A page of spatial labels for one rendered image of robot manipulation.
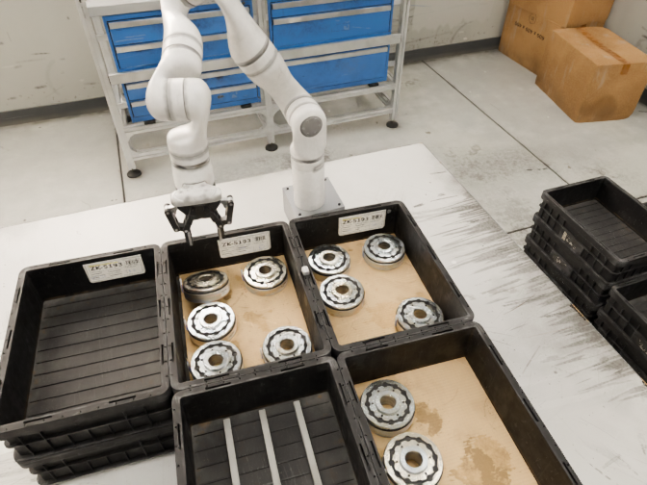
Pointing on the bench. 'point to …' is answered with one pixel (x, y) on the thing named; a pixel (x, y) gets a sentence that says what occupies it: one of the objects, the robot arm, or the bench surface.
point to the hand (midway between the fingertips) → (205, 235)
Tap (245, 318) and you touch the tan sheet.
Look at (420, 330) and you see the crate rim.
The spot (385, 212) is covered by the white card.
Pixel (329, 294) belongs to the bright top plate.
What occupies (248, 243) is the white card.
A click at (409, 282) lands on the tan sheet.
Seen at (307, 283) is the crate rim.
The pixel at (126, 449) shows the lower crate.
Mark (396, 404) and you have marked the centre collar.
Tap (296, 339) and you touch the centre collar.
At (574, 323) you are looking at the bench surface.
